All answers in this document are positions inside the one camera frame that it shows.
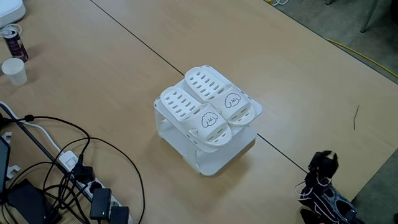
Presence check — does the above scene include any grey chair leg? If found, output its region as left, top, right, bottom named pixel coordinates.
left=359, top=0, right=381, bottom=34

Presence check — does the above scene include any white flat device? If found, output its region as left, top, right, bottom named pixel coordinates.
left=0, top=0, right=27, bottom=29

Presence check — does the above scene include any black adapter with green light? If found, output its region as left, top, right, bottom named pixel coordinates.
left=90, top=187, right=112, bottom=220

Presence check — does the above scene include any white printed bracket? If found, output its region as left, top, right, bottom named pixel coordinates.
left=0, top=131, right=22, bottom=180

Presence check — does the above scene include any black power adapter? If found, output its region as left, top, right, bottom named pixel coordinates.
left=109, top=205, right=130, bottom=224

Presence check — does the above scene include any black flat power brick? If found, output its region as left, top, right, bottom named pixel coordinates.
left=6, top=179, right=63, bottom=224

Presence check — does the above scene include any white power strip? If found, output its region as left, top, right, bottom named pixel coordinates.
left=58, top=150, right=133, bottom=224

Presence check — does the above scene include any black plug charger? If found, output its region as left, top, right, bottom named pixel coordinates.
left=73, top=164, right=95, bottom=185

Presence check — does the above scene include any white slipper with dog print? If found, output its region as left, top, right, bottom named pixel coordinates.
left=159, top=86, right=233, bottom=149
left=183, top=65, right=256, bottom=127

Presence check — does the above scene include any white power strip cable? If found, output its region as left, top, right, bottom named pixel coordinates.
left=0, top=101, right=63, bottom=153

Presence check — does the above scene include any yellow floor cable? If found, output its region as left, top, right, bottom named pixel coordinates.
left=325, top=37, right=398, bottom=79

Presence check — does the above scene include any black cable with ferrite bead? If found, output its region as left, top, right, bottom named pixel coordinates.
left=0, top=114, right=146, bottom=224

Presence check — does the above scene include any dark purple drink can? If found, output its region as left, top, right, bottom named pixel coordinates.
left=2, top=27, right=29, bottom=63

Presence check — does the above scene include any white plastic shoe rack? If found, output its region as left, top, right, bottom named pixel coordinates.
left=154, top=65, right=263, bottom=177

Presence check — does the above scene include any white paper cup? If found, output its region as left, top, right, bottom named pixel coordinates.
left=1, top=57, right=29, bottom=86

